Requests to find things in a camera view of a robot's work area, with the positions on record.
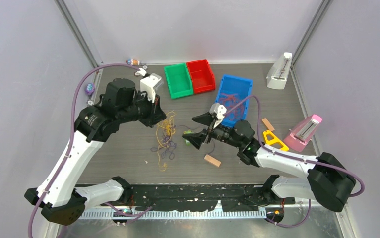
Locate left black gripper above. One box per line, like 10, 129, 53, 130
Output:
119, 90, 167, 127

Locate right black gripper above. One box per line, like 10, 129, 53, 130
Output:
183, 112, 243, 150

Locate orange yellow purple cables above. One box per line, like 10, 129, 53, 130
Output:
150, 110, 217, 173

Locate red orange cable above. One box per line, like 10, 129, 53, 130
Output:
219, 92, 247, 120

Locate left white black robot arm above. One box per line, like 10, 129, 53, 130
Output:
25, 74, 166, 226

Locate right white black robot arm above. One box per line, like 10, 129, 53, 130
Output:
182, 113, 358, 212

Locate green frog toy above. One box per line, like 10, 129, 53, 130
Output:
182, 130, 194, 146

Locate orange wooden block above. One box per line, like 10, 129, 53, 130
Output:
204, 154, 221, 167

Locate green plastic bin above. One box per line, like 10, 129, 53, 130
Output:
164, 63, 193, 99

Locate red plastic bin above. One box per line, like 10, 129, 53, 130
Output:
186, 59, 216, 94

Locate blue plastic bin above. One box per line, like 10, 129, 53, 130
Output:
215, 75, 253, 127

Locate small figurine toy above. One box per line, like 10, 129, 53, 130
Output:
125, 58, 141, 66

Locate purple round toy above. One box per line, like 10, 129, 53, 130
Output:
85, 83, 95, 96

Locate small orange block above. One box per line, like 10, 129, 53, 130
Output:
261, 118, 275, 132

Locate white metronome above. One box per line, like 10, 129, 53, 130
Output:
266, 52, 293, 90

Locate pink metronome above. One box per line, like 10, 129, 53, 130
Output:
283, 114, 322, 152

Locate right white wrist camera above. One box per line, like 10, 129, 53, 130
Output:
209, 103, 227, 128

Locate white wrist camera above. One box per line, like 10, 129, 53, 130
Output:
209, 103, 227, 128
135, 68, 164, 103

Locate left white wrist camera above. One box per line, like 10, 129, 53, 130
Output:
135, 68, 164, 103

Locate right yellow triangle frame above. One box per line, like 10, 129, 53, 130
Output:
263, 130, 289, 151

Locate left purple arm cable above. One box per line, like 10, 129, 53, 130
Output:
27, 63, 158, 238

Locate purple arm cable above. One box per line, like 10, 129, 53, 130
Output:
224, 95, 366, 229
27, 63, 158, 238

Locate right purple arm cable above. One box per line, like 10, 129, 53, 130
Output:
224, 95, 366, 229

